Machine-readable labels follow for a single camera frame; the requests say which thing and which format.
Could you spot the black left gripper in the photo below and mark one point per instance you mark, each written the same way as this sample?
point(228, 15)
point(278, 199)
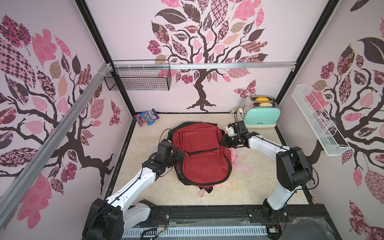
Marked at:
point(179, 156)

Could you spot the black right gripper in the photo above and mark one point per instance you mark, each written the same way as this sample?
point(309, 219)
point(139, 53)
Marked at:
point(227, 140)

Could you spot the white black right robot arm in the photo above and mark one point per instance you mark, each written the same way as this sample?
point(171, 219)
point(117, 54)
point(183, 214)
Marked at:
point(293, 169)

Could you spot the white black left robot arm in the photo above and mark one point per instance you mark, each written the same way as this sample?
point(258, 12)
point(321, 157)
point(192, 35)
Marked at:
point(108, 219)

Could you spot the mint green toaster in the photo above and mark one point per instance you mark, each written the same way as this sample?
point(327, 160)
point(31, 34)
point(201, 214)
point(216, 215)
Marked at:
point(260, 111)

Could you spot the purple Skittles candy bag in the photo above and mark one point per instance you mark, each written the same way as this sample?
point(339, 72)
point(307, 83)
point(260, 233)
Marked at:
point(153, 114)

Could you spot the pink red candy bag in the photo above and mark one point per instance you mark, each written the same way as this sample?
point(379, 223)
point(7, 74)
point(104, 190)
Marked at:
point(139, 120)

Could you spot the blue M&M's candy bag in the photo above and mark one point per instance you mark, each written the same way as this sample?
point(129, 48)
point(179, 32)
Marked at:
point(145, 115)

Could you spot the aluminium rail back wall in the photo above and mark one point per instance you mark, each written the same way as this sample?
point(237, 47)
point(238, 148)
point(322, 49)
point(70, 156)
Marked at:
point(198, 66)

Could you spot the white slotted cable duct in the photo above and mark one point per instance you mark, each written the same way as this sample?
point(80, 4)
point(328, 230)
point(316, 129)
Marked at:
point(195, 232)

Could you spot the black wire basket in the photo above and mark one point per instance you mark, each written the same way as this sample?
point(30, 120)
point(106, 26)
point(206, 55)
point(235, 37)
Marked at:
point(140, 75)

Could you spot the white wire shelf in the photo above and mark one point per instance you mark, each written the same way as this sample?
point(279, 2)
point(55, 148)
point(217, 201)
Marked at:
point(320, 121)

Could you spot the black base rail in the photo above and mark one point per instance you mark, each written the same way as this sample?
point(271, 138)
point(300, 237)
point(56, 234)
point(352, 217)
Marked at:
point(252, 213)

